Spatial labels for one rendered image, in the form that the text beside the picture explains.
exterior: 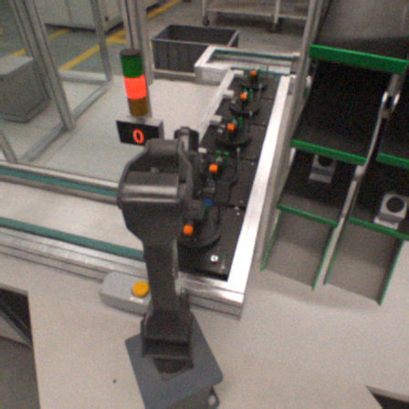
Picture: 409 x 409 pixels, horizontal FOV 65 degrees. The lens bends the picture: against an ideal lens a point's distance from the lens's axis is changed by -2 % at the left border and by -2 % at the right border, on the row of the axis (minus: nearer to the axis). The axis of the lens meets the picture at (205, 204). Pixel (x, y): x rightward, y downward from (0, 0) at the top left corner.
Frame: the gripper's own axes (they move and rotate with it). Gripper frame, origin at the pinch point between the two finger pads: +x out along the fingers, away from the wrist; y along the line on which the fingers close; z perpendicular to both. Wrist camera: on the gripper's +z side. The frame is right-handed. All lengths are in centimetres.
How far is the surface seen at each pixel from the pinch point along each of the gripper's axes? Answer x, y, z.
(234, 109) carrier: 49, 4, 49
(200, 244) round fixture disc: 6.9, -2.6, -12.3
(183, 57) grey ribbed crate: 136, 67, 130
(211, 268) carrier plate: 5.3, -7.2, -18.0
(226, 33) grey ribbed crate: 152, 42, 167
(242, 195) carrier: 22.1, -9.7, 6.3
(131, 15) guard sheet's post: -23.3, 18.2, 31.8
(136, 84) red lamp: -13.8, 17.4, 20.8
